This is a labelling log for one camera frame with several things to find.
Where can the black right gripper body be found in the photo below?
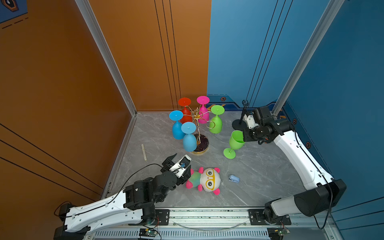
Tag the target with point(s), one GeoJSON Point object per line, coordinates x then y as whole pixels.
{"type": "Point", "coordinates": [253, 134]}

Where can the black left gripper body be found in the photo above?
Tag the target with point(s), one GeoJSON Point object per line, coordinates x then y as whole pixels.
{"type": "Point", "coordinates": [178, 180]}

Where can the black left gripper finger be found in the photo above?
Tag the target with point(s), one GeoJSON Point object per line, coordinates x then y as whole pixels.
{"type": "Point", "coordinates": [187, 174]}
{"type": "Point", "coordinates": [168, 162]}

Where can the green wine glass front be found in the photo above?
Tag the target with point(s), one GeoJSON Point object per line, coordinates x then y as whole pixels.
{"type": "Point", "coordinates": [236, 142]}

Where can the green wine glass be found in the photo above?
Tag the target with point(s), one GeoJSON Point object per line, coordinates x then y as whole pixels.
{"type": "Point", "coordinates": [216, 123]}
{"type": "Point", "coordinates": [236, 142]}

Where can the blue wine glass front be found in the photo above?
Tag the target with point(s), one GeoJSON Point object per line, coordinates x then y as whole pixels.
{"type": "Point", "coordinates": [189, 140]}

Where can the blue wine glass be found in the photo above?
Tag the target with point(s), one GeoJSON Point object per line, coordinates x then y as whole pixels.
{"type": "Point", "coordinates": [176, 116]}
{"type": "Point", "coordinates": [189, 140]}

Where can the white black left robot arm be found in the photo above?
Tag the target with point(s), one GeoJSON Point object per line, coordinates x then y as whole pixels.
{"type": "Point", "coordinates": [132, 205]}

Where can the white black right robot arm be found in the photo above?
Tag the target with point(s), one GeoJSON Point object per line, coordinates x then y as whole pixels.
{"type": "Point", "coordinates": [322, 191]}

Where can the gold wine glass rack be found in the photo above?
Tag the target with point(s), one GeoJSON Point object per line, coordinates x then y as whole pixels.
{"type": "Point", "coordinates": [202, 140]}

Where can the blue wine glass left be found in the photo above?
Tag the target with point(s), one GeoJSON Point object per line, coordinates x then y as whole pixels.
{"type": "Point", "coordinates": [176, 116]}

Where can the red wine glass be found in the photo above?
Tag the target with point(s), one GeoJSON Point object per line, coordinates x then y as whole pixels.
{"type": "Point", "coordinates": [187, 117]}

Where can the magenta wine glass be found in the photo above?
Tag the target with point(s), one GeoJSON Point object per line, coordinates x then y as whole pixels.
{"type": "Point", "coordinates": [203, 111]}

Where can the black round-base stand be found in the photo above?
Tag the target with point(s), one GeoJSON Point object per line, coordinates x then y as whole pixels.
{"type": "Point", "coordinates": [240, 124]}

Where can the colourful plush toy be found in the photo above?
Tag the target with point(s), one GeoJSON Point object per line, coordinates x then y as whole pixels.
{"type": "Point", "coordinates": [208, 180]}

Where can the wooden stick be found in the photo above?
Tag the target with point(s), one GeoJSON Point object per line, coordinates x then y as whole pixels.
{"type": "Point", "coordinates": [144, 152]}

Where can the small light blue stapler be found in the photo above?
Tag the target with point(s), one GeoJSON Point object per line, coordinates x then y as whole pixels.
{"type": "Point", "coordinates": [234, 179]}

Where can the green circuit board left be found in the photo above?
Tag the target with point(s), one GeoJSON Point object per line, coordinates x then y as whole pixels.
{"type": "Point", "coordinates": [148, 234]}

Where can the circuit board right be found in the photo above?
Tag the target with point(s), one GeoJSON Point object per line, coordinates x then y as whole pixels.
{"type": "Point", "coordinates": [277, 234]}

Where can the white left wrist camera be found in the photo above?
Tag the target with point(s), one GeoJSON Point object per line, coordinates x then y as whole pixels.
{"type": "Point", "coordinates": [179, 168]}

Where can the aluminium front rail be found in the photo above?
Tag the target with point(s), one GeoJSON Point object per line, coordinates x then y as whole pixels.
{"type": "Point", "coordinates": [225, 223]}

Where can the aluminium corner post right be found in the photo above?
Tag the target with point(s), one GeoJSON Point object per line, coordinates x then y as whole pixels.
{"type": "Point", "coordinates": [318, 34]}

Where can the aluminium corner post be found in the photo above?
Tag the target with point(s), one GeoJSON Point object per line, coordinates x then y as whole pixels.
{"type": "Point", "coordinates": [318, 34]}
{"type": "Point", "coordinates": [101, 42]}

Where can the aluminium corner post left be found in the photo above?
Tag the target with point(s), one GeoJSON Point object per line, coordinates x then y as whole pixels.
{"type": "Point", "coordinates": [101, 42]}

